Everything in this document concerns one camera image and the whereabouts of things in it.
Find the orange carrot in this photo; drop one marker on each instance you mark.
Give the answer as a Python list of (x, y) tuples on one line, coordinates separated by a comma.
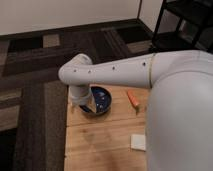
[(134, 101)]

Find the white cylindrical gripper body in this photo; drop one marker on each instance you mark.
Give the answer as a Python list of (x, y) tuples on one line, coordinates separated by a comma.
[(80, 95)]

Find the black metal shelf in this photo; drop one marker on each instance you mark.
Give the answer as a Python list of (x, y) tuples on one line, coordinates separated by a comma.
[(198, 13)]

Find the dark blue ceramic bowl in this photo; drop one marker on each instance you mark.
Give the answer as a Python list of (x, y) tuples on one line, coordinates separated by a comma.
[(101, 102)]

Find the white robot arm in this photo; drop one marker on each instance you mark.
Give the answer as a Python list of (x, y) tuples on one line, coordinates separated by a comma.
[(179, 121)]

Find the white sponge block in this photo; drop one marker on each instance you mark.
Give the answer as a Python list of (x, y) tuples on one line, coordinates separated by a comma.
[(138, 142)]

